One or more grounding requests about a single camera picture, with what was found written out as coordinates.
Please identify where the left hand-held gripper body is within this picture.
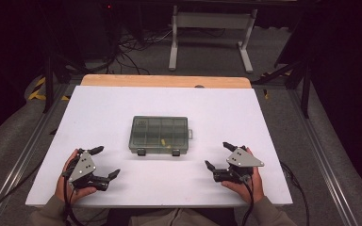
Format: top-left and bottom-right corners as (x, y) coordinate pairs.
(62, 148), (110, 192)

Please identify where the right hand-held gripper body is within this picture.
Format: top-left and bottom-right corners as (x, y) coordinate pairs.
(212, 145), (265, 185)

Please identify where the grey plastic compartment box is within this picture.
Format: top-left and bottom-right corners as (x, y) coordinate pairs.
(127, 115), (194, 157)

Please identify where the person's right hand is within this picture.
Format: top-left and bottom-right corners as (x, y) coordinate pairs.
(221, 147), (265, 204)

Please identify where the person's left hand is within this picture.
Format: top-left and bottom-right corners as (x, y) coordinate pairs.
(55, 149), (98, 205)

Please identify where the white table board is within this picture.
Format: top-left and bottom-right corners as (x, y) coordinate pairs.
(25, 85), (294, 209)

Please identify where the person's lap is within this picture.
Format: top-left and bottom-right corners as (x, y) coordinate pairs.
(107, 207), (243, 226)

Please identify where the black metal stand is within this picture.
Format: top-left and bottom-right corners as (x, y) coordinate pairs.
(252, 59), (314, 120)
(42, 53), (88, 114)

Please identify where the yellow black floor tape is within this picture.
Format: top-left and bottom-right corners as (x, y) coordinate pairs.
(27, 76), (71, 102)

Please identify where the grey metal stand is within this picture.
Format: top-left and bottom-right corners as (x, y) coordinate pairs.
(168, 5), (258, 74)

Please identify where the left hand-held gripper cable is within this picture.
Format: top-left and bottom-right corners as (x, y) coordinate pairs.
(61, 168), (86, 226)

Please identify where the hand-held gripper cable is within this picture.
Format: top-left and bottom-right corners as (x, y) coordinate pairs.
(239, 173), (255, 226)
(61, 168), (86, 226)

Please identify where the right hand-held gripper cable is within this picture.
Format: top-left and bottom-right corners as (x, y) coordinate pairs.
(239, 173), (255, 226)

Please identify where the black floor cable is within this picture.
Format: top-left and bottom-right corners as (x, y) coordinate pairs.
(279, 160), (311, 226)

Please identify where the aluminium floor rail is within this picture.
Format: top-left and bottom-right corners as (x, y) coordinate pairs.
(0, 84), (71, 226)
(287, 89), (359, 226)

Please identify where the bundle of black floor cables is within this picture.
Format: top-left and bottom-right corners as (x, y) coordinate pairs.
(84, 26), (227, 75)

